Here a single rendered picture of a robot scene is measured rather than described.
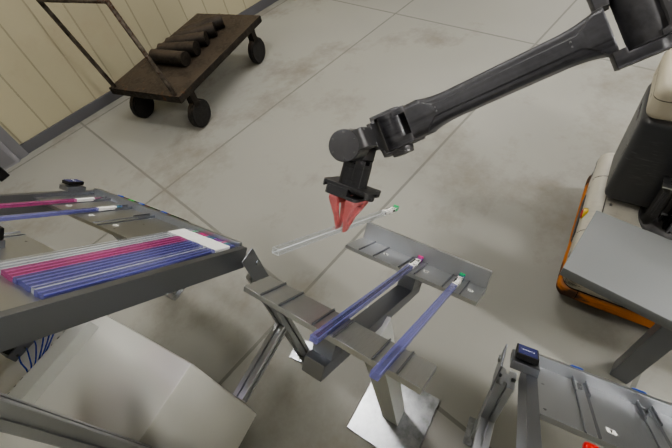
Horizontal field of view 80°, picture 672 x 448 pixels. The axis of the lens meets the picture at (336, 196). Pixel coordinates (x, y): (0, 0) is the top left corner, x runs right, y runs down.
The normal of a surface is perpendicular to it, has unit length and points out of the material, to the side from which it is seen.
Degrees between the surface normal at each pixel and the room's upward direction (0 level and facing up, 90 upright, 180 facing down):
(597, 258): 0
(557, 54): 54
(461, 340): 0
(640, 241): 0
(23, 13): 90
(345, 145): 49
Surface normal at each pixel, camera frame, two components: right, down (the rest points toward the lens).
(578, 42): -0.54, 0.18
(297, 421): -0.16, -0.65
